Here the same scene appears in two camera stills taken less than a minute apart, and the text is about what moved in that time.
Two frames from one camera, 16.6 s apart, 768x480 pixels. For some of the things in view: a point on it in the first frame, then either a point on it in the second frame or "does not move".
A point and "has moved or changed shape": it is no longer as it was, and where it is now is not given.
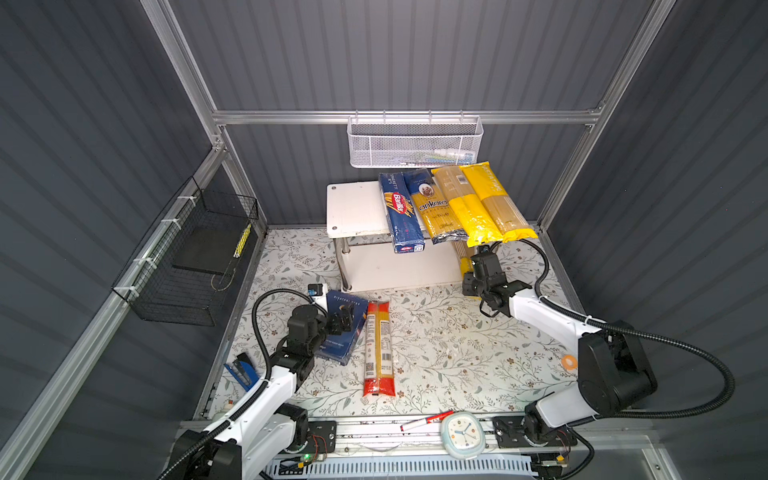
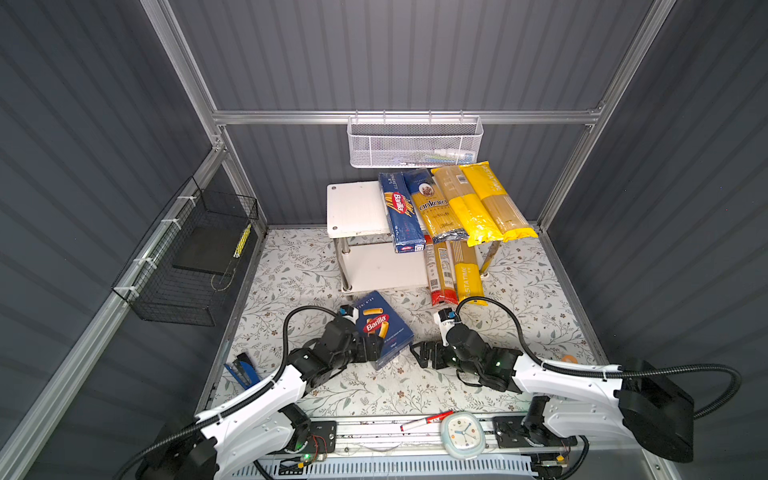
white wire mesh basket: (413, 142) does not move
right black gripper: (467, 288) to (435, 346)
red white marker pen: (424, 421) does not move
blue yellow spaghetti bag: (440, 220) does not move
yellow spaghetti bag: (468, 209) does not move
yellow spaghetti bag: (498, 202) does not move
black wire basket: (178, 270) does not move
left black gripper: (328, 320) to (376, 350)
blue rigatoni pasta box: (345, 318) has moved or changed shape
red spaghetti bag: (379, 379) to (441, 279)
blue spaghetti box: (404, 222) does not move
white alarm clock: (463, 435) does not move
